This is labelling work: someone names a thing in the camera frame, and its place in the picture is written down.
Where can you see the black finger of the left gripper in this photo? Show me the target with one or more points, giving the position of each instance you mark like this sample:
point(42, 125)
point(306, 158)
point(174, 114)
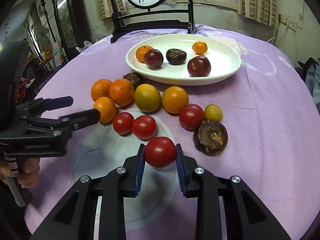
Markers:
point(81, 119)
point(56, 103)

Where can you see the small orange kumquat on plate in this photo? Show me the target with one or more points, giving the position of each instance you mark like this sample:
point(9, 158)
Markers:
point(200, 47)

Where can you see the small yellow round fruit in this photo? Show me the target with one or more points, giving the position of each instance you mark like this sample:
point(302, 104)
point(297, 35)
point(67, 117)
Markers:
point(213, 112)

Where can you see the person's left hand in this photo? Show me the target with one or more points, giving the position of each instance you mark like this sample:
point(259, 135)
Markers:
point(30, 175)

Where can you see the wall power socket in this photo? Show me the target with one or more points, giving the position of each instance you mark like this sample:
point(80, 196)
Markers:
point(288, 21)

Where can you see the dark purple plum right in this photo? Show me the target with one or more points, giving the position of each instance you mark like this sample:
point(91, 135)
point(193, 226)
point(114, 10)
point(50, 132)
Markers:
point(199, 66)

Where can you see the yellow green round fruit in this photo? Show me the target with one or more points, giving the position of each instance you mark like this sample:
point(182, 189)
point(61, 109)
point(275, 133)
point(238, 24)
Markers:
point(147, 98)

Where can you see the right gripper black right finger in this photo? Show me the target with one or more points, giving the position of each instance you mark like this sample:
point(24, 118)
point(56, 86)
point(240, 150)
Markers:
point(247, 217)

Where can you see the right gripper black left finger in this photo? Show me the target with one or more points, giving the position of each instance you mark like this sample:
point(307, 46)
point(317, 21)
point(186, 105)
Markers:
point(73, 217)

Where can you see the orange mandarin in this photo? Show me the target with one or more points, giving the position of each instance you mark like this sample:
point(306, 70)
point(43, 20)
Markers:
point(122, 92)
point(141, 51)
point(101, 88)

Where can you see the white oval plate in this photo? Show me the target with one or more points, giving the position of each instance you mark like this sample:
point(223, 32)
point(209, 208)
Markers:
point(224, 60)

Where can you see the standing fan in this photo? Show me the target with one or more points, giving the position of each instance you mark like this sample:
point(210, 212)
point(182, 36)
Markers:
point(42, 35)

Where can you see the blue cloth bag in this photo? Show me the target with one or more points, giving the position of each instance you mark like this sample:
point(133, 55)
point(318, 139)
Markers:
point(310, 74)

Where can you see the dark wooden glass cabinet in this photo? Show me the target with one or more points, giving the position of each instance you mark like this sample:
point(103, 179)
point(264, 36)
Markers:
point(72, 25)

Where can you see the dark water chestnut on plate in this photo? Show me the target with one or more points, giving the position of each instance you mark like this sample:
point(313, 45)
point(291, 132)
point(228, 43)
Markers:
point(176, 56)

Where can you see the beige checked curtain right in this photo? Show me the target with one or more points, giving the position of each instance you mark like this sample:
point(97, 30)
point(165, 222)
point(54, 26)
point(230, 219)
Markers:
point(262, 11)

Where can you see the purple printed tablecloth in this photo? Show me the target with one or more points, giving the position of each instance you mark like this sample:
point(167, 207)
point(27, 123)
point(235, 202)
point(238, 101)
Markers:
point(273, 139)

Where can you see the red tomato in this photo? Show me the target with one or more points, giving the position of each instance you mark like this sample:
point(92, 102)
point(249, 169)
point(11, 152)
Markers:
point(144, 127)
point(123, 123)
point(160, 152)
point(191, 117)

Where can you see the dark purple plum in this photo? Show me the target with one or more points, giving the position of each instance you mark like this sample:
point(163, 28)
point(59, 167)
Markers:
point(199, 66)
point(153, 58)

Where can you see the orange yellow round fruit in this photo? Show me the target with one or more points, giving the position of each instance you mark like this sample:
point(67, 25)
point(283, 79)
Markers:
point(174, 99)

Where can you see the dark purple plum left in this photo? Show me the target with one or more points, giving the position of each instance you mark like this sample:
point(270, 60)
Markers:
point(153, 58)

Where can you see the large brown water chestnut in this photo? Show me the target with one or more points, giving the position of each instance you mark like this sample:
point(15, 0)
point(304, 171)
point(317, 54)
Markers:
point(210, 138)

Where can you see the water chestnut beside plate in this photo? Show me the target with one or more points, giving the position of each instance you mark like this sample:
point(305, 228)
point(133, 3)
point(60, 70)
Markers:
point(135, 78)

